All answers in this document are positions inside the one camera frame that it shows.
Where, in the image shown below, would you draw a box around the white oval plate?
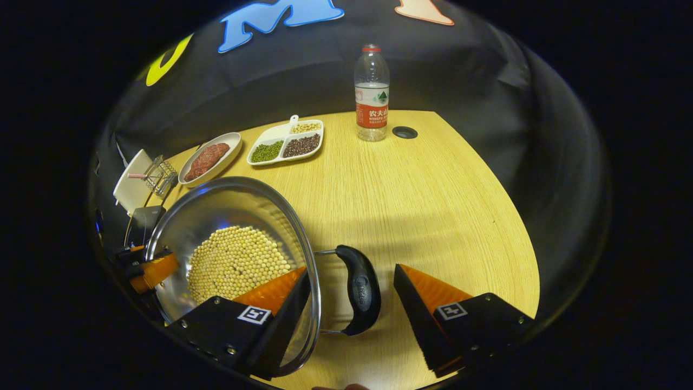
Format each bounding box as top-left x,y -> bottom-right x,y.
179,132 -> 243,189

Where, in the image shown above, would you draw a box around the large soybeans heap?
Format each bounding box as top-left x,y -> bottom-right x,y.
187,226 -> 293,304

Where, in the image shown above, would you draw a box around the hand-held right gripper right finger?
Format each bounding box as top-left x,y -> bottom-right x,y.
394,264 -> 537,378

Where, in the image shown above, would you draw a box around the green mung beans heap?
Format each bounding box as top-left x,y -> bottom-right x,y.
250,141 -> 284,164

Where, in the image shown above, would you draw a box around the white divided dish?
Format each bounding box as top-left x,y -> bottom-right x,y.
247,115 -> 324,166

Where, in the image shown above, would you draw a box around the steel wire basket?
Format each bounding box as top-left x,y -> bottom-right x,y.
143,155 -> 178,197

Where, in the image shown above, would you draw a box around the brown meat patty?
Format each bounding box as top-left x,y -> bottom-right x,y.
184,160 -> 209,182
203,143 -> 230,166

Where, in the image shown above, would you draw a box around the white toaster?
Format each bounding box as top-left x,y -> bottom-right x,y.
113,149 -> 155,216

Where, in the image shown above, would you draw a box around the black induction cooktop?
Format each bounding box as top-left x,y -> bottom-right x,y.
125,206 -> 166,247

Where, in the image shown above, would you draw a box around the steel pot with black handles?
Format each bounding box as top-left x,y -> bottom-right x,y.
145,176 -> 382,378

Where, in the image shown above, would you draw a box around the dark red beans heap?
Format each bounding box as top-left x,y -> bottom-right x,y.
282,134 -> 321,158

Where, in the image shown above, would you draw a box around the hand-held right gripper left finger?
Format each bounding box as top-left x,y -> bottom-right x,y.
165,265 -> 312,381

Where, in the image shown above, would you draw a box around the clear plastic water bottle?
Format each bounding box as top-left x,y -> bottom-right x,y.
354,44 -> 390,142

